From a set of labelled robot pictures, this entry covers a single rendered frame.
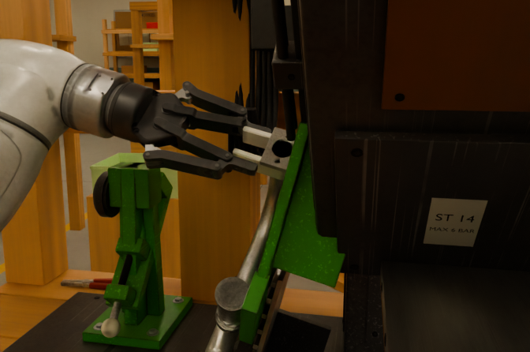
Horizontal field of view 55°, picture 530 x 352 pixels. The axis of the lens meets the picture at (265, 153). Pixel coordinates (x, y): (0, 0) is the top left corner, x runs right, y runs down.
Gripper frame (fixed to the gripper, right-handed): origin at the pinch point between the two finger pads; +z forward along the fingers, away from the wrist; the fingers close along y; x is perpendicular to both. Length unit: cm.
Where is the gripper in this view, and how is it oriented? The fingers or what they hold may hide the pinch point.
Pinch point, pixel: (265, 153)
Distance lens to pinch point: 63.9
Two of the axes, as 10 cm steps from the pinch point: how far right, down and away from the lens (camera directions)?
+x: -0.3, 5.3, 8.5
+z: 9.4, 2.9, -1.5
